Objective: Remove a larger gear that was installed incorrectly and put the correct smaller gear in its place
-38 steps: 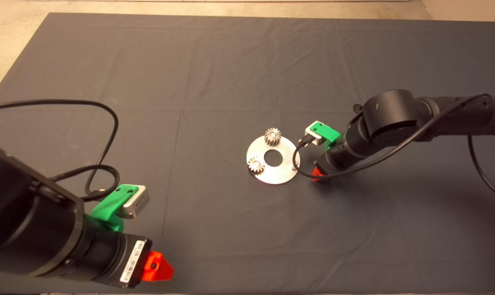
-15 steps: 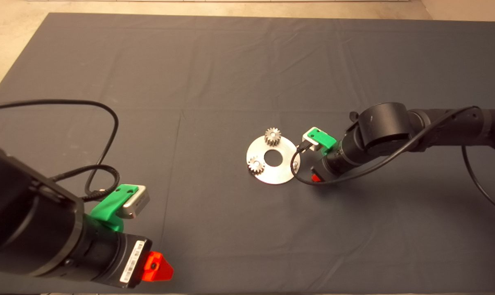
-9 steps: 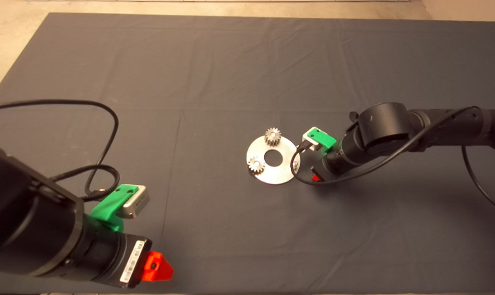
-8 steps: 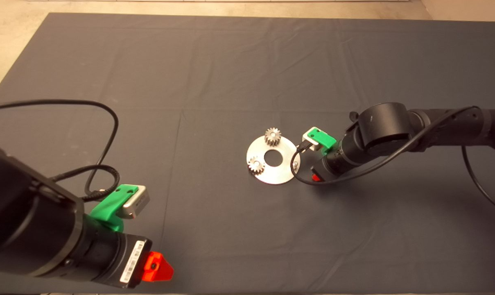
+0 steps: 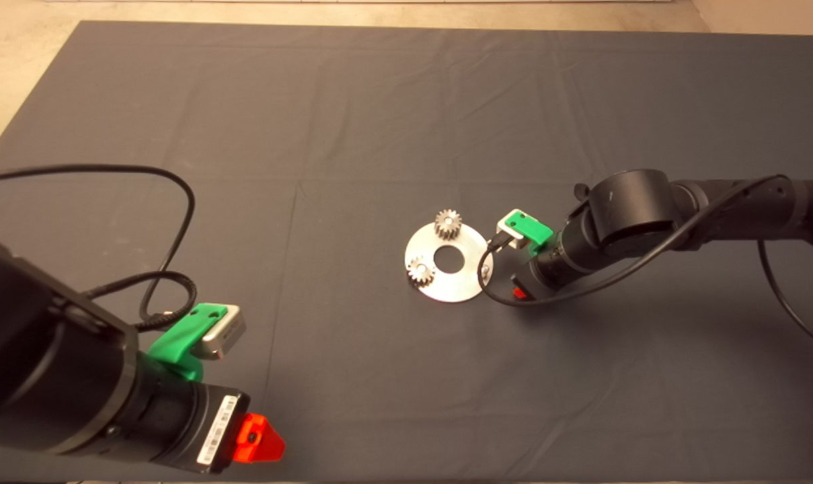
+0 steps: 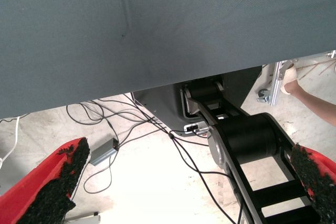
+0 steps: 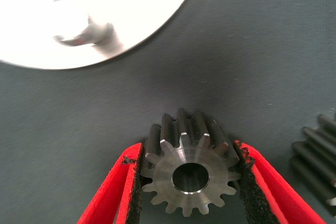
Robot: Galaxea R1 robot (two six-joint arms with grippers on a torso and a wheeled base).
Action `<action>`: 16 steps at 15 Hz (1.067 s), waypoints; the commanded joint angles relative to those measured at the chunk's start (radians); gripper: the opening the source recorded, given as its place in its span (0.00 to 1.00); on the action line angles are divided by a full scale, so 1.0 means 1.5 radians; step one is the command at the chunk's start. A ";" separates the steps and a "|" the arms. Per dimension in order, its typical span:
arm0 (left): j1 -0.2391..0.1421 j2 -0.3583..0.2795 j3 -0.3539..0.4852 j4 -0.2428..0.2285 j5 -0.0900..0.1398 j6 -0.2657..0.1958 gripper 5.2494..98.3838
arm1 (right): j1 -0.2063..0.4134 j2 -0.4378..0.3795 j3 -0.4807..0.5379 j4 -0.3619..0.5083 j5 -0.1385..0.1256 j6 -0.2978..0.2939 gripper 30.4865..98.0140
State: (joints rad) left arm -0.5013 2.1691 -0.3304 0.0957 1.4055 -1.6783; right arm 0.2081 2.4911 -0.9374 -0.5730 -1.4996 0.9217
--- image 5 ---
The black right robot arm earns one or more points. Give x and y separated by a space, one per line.
628 208

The silver left camera box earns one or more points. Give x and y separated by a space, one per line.
224 336

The green left camera mount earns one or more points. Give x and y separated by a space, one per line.
181 344

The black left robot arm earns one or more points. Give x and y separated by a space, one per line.
43 356

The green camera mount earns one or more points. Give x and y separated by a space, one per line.
530 228
181 344

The green right camera mount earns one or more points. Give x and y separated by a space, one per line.
530 228

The small steel gear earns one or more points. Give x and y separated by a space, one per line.
420 272
448 224

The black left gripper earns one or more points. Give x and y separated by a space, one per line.
211 427

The round metal plate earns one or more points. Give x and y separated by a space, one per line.
450 286

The dark grey table cloth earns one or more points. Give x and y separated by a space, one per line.
379 107

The silver right camera box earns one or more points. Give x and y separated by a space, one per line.
514 238

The silver camera box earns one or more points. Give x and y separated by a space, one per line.
514 238
224 336

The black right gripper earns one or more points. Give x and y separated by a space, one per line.
532 282

